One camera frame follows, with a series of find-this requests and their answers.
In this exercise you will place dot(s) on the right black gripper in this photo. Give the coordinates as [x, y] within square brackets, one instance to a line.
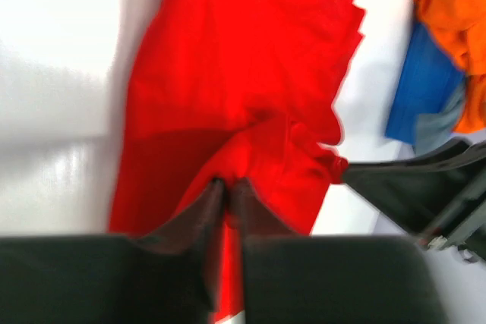
[440, 196]

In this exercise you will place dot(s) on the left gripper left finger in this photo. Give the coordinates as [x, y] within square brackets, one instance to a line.
[168, 276]

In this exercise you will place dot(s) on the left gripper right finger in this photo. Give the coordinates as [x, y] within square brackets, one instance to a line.
[292, 278]

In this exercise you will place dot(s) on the red t shirt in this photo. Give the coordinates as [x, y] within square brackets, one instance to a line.
[235, 89]

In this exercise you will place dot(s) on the grey t shirt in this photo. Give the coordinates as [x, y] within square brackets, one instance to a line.
[432, 130]

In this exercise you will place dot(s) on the blue plastic bin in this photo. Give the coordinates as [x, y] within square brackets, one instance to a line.
[427, 79]

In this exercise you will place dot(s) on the crumpled orange t shirt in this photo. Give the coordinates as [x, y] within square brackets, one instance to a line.
[458, 28]

